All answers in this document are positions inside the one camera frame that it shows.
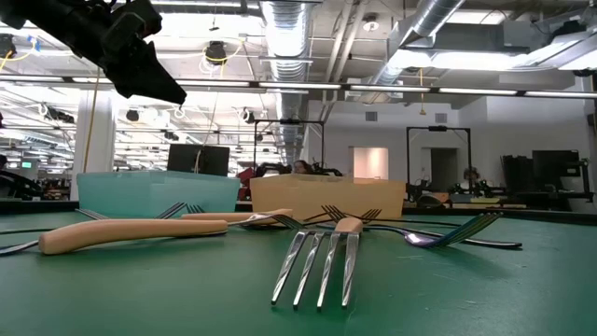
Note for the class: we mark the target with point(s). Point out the person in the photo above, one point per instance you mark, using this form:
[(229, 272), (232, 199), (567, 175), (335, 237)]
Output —
[(302, 167), (471, 175)]

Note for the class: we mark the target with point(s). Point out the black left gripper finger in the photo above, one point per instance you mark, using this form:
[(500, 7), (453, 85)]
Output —
[(144, 79)]

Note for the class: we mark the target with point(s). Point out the corrugated silver ventilation duct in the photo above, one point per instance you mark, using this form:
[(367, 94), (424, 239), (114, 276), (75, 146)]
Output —
[(287, 37)]

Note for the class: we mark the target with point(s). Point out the orange plastic bin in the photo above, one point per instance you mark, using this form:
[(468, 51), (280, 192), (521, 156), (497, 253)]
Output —
[(303, 196)]

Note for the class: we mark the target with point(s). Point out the smooth silver ventilation duct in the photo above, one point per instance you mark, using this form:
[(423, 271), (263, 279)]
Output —
[(434, 18)]

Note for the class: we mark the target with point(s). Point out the green exit sign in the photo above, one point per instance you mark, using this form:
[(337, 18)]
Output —
[(26, 164)]

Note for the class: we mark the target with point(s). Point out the teal plastic bin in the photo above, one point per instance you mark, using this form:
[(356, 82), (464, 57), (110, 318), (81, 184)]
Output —
[(154, 193)]

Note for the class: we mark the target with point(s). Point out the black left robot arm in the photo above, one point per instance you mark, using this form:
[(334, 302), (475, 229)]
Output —
[(51, 21)]

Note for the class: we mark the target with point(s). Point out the black monitor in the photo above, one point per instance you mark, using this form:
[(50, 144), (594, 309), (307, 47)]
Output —
[(198, 159), (555, 168)]

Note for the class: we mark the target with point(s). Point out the green table mat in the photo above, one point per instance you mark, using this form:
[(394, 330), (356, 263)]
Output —
[(186, 289)]

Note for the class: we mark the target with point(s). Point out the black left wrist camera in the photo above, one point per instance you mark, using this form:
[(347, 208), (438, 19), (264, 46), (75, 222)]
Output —
[(130, 25)]

